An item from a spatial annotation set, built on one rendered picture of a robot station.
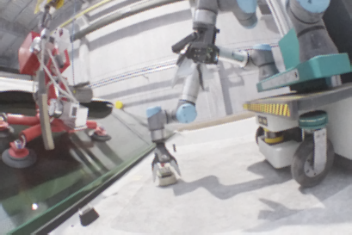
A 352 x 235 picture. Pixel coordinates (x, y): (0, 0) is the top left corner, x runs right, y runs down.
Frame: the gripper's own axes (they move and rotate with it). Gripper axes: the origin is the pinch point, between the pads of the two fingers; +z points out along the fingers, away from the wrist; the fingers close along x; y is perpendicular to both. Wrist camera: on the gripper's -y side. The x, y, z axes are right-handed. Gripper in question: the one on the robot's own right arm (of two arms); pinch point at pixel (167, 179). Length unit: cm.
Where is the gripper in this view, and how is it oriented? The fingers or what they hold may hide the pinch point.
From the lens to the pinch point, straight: 80.8
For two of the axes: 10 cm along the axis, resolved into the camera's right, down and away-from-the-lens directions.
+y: -2.0, 0.8, 9.8
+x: -9.6, 1.6, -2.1
